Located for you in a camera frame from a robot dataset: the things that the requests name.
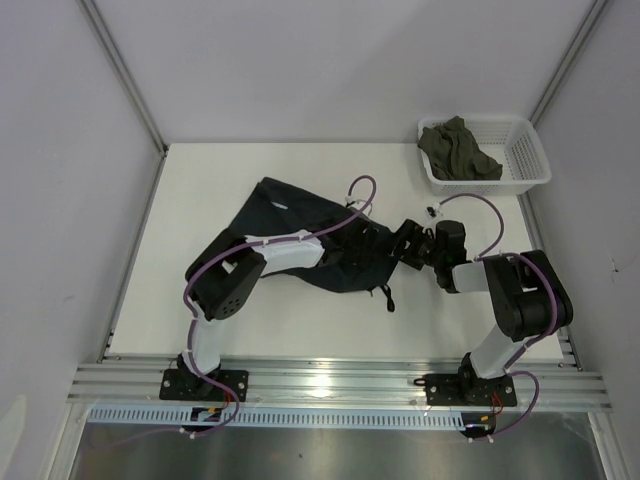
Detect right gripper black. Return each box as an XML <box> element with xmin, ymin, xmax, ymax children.
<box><xmin>375</xmin><ymin>219</ymin><xmax>443</xmax><ymax>271</ymax></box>

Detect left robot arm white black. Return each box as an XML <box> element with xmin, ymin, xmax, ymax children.
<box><xmin>181</xmin><ymin>219</ymin><xmax>397</xmax><ymax>400</ymax></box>

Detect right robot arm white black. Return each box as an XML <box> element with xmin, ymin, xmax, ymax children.
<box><xmin>392</xmin><ymin>220</ymin><xmax>573</xmax><ymax>407</ymax></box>

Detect olive green shorts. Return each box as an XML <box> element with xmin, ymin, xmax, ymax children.
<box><xmin>418</xmin><ymin>116</ymin><xmax>503</xmax><ymax>181</ymax></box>

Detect white plastic basket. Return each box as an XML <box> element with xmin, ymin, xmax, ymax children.
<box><xmin>419</xmin><ymin>115</ymin><xmax>552</xmax><ymax>197</ymax></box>

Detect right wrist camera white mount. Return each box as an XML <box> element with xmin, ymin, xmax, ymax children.
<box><xmin>425</xmin><ymin>202</ymin><xmax>443</xmax><ymax>220</ymax></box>

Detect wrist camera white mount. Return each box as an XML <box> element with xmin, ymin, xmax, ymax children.
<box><xmin>425</xmin><ymin>202</ymin><xmax>443</xmax><ymax>220</ymax></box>
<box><xmin>345</xmin><ymin>196</ymin><xmax>373</xmax><ymax>216</ymax></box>

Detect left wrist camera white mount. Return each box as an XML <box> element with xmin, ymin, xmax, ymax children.
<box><xmin>345</xmin><ymin>196</ymin><xmax>373</xmax><ymax>216</ymax></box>

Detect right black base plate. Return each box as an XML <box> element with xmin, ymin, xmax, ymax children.
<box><xmin>413</xmin><ymin>373</ymin><xmax>517</xmax><ymax>407</ymax></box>

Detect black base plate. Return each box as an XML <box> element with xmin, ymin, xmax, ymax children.
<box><xmin>159</xmin><ymin>368</ymin><xmax>250</xmax><ymax>402</ymax></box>
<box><xmin>413</xmin><ymin>373</ymin><xmax>517</xmax><ymax>407</ymax></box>

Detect aluminium mounting rail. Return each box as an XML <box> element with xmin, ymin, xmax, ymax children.
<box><xmin>67</xmin><ymin>357</ymin><xmax>612</xmax><ymax>413</ymax></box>

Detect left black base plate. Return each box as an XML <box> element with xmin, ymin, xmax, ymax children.
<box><xmin>159</xmin><ymin>368</ymin><xmax>250</xmax><ymax>402</ymax></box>

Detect white slotted cable duct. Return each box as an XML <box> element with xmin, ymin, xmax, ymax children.
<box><xmin>87</xmin><ymin>404</ymin><xmax>465</xmax><ymax>431</ymax></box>

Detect right aluminium frame post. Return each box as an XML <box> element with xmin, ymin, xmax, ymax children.
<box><xmin>529</xmin><ymin>0</ymin><xmax>614</xmax><ymax>128</ymax></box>

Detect aluminium frame post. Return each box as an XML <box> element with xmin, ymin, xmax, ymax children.
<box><xmin>76</xmin><ymin>0</ymin><xmax>168</xmax><ymax>157</ymax></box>
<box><xmin>529</xmin><ymin>0</ymin><xmax>614</xmax><ymax>128</ymax></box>

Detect left aluminium frame post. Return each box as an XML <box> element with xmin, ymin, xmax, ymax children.
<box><xmin>76</xmin><ymin>0</ymin><xmax>168</xmax><ymax>157</ymax></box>

